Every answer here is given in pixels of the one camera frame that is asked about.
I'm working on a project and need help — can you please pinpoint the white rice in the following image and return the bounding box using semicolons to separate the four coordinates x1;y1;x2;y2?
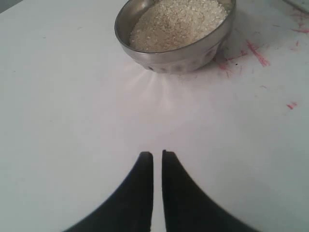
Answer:
129;0;227;53

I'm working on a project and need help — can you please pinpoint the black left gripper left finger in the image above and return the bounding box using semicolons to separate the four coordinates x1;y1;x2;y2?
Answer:
66;152;154;232

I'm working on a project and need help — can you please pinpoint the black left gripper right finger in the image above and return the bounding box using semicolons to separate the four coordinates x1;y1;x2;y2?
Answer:
162;150;256;232

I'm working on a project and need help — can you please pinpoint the steel bowl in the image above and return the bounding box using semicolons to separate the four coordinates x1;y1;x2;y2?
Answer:
114;0;237;74

